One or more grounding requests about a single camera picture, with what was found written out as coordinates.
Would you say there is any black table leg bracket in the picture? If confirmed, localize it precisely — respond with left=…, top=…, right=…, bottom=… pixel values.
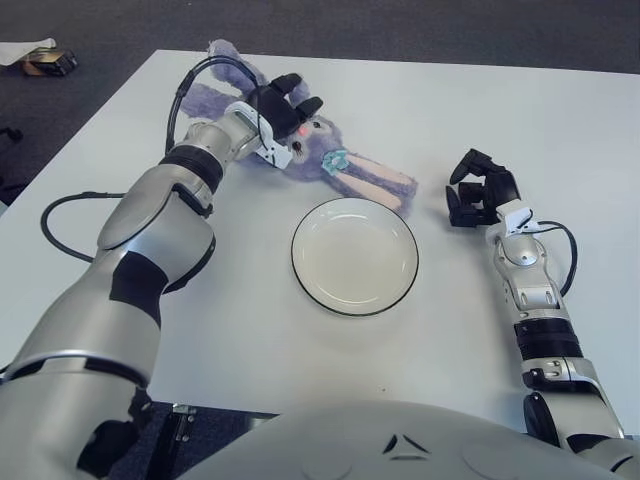
left=154, top=402, right=199, bottom=480

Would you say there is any grey robot torso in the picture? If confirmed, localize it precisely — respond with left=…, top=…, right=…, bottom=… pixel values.
left=177, top=399, right=616, bottom=480

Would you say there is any black and yellow box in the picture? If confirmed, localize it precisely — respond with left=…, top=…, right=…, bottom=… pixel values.
left=22, top=48, right=79, bottom=78

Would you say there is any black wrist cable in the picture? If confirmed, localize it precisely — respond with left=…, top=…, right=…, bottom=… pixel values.
left=164, top=55, right=266, bottom=151
left=532, top=219, right=579, bottom=296

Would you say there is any black left elbow cable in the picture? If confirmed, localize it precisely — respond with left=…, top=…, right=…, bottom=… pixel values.
left=40, top=191, right=134, bottom=264

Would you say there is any black office chair base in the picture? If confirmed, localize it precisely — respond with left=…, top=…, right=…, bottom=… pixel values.
left=0, top=127, right=24, bottom=191

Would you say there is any white plate with black rim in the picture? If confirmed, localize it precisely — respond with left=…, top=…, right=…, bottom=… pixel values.
left=291, top=197, right=420, bottom=317

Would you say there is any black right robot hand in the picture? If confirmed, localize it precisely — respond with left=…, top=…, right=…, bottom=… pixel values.
left=444, top=148, right=521, bottom=229

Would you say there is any purple plush bunny doll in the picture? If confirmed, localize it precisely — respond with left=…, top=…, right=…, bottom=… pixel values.
left=177, top=38, right=419, bottom=221

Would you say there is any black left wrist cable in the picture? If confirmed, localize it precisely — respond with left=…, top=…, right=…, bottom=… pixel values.
left=164, top=55, right=266, bottom=151

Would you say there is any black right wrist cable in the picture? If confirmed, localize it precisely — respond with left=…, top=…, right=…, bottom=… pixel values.
left=532, top=219, right=579, bottom=296

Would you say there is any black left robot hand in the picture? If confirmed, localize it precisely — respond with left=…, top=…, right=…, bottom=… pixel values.
left=257, top=72, right=324, bottom=139

